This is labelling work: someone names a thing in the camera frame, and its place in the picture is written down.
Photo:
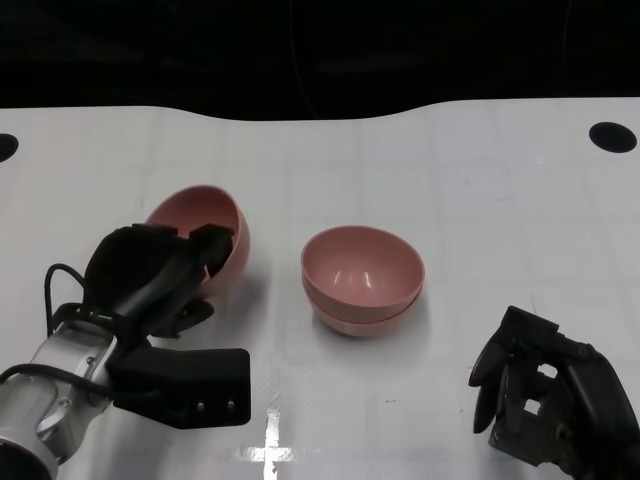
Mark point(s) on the pink plastic bowl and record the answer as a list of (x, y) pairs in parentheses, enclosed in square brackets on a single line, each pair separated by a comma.
[(360, 326), (360, 270), (200, 210)]

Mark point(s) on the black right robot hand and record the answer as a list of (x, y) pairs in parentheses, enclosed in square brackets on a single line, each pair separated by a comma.
[(590, 400)]

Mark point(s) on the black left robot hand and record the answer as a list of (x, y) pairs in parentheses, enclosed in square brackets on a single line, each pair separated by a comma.
[(135, 270)]

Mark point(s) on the black backdrop curtain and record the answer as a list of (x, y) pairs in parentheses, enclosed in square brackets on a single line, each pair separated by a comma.
[(150, 50)]

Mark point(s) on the black round table grommet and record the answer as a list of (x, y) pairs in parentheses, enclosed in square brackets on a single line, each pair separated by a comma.
[(6, 147), (612, 137)]

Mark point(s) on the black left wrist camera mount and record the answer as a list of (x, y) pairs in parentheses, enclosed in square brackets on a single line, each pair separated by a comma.
[(200, 375)]

